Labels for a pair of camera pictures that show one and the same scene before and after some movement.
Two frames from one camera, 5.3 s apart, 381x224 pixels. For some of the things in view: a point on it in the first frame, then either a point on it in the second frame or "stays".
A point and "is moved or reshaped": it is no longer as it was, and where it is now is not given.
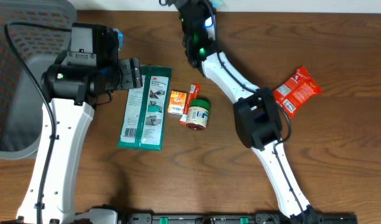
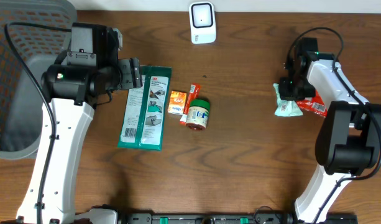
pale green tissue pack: x=216 y=3 to x=286 y=107
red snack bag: x=296 y=91 is moved or reshaped
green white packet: x=144 y=124 stays
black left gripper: x=132 y=73 stays
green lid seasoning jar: x=198 y=114 stays
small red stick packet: x=193 y=94 stays
